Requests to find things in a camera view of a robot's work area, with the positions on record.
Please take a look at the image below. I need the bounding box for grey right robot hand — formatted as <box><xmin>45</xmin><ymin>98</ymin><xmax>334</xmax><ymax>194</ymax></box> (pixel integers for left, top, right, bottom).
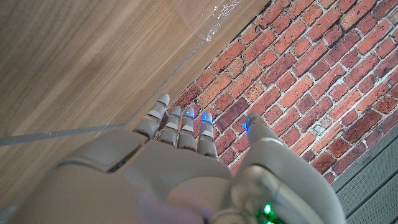
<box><xmin>6</xmin><ymin>93</ymin><xmax>348</xmax><ymax>224</ymax></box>

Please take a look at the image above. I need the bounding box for clear plastic wrap sheet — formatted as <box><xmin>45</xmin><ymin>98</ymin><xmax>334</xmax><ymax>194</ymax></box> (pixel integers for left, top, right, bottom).
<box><xmin>175</xmin><ymin>0</ymin><xmax>246</xmax><ymax>43</ymax></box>

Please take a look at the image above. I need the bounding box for red brick print backdrop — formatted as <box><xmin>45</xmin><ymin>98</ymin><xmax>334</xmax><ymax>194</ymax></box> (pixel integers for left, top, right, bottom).
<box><xmin>167</xmin><ymin>0</ymin><xmax>398</xmax><ymax>185</ymax></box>

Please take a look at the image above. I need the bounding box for grey perforated panel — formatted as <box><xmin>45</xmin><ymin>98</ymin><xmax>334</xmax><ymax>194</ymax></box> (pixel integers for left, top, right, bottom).
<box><xmin>331</xmin><ymin>124</ymin><xmax>398</xmax><ymax>224</ymax></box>

